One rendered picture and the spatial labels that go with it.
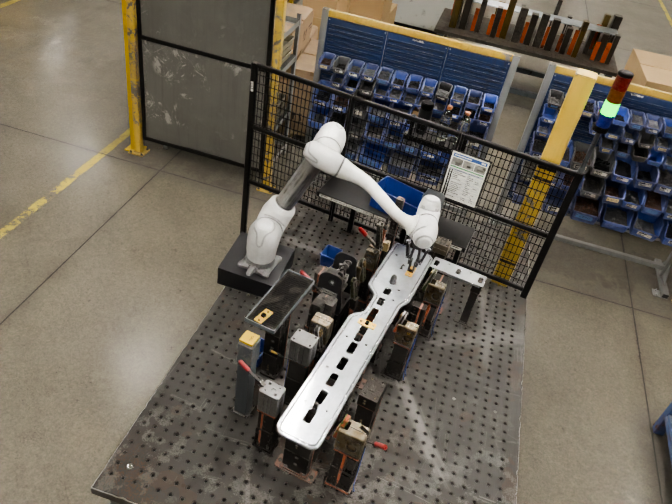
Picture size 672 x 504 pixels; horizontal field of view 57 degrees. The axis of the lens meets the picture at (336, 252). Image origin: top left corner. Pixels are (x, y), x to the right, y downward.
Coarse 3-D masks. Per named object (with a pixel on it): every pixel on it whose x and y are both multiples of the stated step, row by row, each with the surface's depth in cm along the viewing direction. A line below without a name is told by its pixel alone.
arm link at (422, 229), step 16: (336, 176) 286; (352, 176) 285; (368, 176) 287; (368, 192) 286; (384, 192) 284; (384, 208) 281; (400, 224) 280; (416, 224) 276; (432, 224) 278; (416, 240) 275; (432, 240) 275
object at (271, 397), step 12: (276, 384) 241; (264, 396) 239; (276, 396) 237; (264, 408) 242; (276, 408) 239; (264, 420) 248; (276, 420) 249; (264, 432) 252; (276, 432) 255; (252, 444) 260; (264, 444) 256; (276, 444) 261
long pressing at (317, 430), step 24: (384, 264) 318; (408, 264) 321; (384, 288) 304; (408, 288) 306; (360, 312) 288; (384, 312) 290; (336, 336) 273; (336, 360) 263; (360, 360) 265; (312, 384) 251; (336, 384) 253; (288, 408) 240; (312, 408) 243; (336, 408) 244; (288, 432) 232; (312, 432) 234
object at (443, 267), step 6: (438, 258) 329; (432, 264) 324; (438, 264) 325; (444, 264) 326; (450, 264) 326; (438, 270) 321; (444, 270) 322; (450, 270) 322; (456, 270) 323; (462, 270) 324; (468, 270) 325; (450, 276) 320; (456, 276) 319; (462, 276) 320; (468, 276) 321; (474, 276) 321; (480, 276) 322; (468, 282) 317; (474, 282) 318
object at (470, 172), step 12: (456, 156) 332; (468, 156) 329; (456, 168) 336; (468, 168) 333; (480, 168) 330; (444, 180) 342; (456, 180) 339; (468, 180) 336; (480, 180) 333; (456, 192) 343; (468, 192) 340; (480, 192) 337; (468, 204) 344
